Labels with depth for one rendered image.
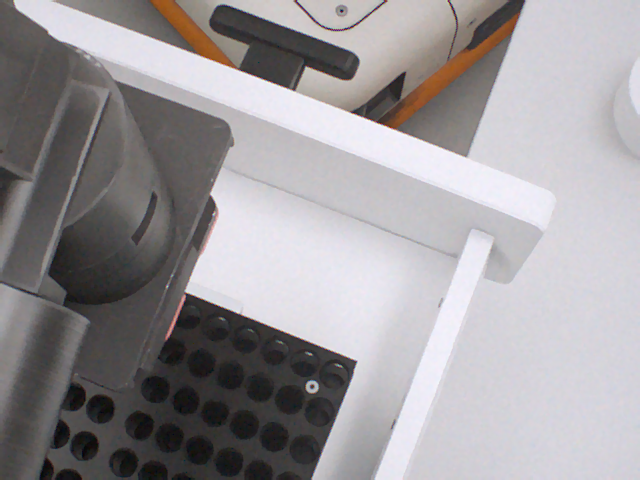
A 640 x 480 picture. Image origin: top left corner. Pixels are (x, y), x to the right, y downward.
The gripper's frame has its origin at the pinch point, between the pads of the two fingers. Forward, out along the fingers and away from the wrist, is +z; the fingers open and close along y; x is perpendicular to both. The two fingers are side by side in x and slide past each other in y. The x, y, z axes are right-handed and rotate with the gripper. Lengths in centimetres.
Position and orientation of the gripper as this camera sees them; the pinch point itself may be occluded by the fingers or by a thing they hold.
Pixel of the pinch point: (136, 274)
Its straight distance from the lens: 54.7
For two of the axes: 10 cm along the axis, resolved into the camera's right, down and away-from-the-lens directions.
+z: 0.2, 2.2, 9.8
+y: 3.6, -9.1, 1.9
